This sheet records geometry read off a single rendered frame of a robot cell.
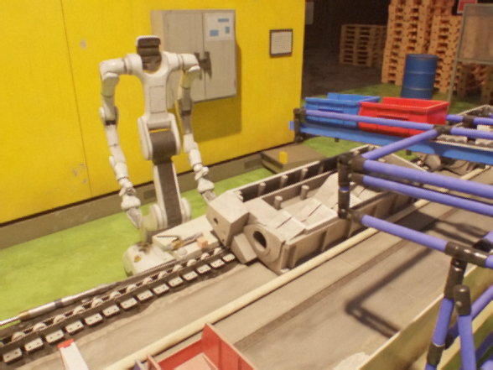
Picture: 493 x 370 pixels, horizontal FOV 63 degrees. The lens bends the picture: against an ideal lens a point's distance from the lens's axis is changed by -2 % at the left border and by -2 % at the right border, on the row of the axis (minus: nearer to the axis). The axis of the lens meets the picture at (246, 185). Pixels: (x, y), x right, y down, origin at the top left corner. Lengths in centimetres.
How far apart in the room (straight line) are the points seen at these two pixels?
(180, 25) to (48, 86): 111
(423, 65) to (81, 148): 631
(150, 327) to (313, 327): 53
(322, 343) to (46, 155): 264
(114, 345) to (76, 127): 233
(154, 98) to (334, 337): 155
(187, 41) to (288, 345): 271
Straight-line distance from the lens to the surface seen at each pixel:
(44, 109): 337
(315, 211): 168
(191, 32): 355
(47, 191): 354
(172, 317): 145
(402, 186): 100
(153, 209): 242
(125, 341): 140
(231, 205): 163
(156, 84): 230
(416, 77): 824
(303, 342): 136
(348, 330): 142
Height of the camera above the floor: 171
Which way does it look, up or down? 24 degrees down
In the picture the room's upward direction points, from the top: straight up
